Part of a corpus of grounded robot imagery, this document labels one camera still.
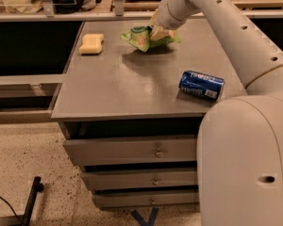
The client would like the grey drawer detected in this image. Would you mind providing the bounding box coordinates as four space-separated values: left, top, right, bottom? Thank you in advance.
82 168 197 191
92 189 199 208
64 136 196 166

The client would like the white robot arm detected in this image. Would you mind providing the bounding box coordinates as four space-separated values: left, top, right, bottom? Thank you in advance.
158 0 283 226

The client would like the top grey drawer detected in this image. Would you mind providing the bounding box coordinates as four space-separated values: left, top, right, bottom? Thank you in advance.
64 136 196 166

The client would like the black stand leg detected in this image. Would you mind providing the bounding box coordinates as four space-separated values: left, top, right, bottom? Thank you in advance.
21 176 44 226

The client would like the grey drawer cabinet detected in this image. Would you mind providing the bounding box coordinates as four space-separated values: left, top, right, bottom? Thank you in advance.
52 19 242 196

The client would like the black cable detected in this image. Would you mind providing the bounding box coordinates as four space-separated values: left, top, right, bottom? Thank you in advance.
0 186 23 223

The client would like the bottom grey drawer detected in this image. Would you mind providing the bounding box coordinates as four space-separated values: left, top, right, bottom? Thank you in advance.
92 189 199 208

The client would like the middle grey drawer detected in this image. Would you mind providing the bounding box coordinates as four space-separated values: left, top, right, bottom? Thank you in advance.
82 168 197 191

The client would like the yellow sponge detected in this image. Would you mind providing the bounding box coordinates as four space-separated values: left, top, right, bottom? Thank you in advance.
79 34 104 55

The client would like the green rice chip bag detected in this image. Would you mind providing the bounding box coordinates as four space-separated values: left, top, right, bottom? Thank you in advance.
121 26 181 52

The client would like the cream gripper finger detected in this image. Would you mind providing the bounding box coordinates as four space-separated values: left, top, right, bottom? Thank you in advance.
148 9 158 28
149 25 169 40

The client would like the blue pepsi can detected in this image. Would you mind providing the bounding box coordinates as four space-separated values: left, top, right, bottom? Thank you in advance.
178 71 225 101

